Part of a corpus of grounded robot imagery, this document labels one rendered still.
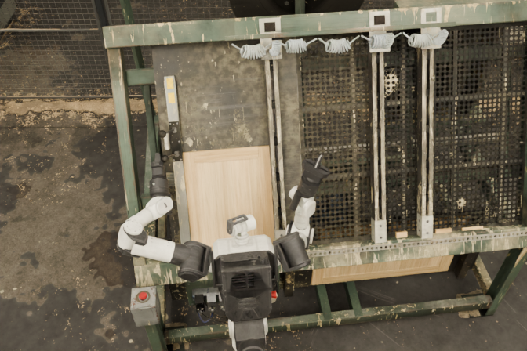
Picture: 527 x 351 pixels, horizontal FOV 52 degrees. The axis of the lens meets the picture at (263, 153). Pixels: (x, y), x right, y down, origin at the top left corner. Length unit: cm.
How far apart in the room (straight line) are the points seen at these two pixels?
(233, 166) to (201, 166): 16
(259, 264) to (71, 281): 209
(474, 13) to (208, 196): 159
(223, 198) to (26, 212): 218
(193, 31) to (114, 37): 36
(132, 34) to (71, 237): 210
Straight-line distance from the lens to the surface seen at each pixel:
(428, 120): 285
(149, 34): 257
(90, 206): 444
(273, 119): 267
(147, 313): 275
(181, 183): 272
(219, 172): 273
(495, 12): 291
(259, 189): 276
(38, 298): 405
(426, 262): 361
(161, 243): 230
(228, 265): 221
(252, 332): 243
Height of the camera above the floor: 324
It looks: 44 degrees down
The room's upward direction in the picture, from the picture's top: straight up
